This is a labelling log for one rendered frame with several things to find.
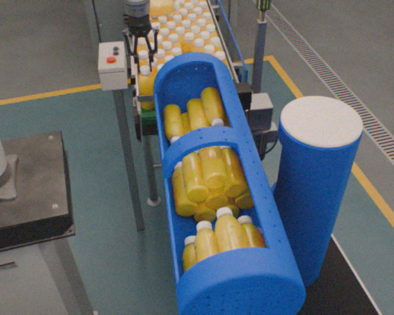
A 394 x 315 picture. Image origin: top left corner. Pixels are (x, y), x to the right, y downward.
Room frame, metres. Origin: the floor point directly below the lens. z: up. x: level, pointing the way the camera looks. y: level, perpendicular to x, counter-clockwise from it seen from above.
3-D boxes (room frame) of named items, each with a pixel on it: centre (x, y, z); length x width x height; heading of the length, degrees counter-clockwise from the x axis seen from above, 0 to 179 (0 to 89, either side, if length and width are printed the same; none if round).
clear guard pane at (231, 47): (2.07, -0.18, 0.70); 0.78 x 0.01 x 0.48; 7
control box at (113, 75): (1.58, 0.33, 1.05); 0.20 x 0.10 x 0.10; 7
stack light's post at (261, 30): (1.83, -0.30, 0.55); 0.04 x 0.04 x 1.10; 7
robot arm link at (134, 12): (1.51, 0.19, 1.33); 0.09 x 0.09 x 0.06
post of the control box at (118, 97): (1.58, 0.33, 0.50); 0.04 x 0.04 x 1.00; 7
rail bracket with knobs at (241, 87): (1.47, -0.18, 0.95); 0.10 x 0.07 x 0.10; 97
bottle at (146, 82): (1.51, 0.19, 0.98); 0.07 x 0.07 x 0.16
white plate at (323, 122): (1.22, -0.43, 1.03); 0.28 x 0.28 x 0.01
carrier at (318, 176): (1.22, -0.43, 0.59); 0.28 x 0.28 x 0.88
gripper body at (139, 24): (1.51, 0.19, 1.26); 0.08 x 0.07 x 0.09; 97
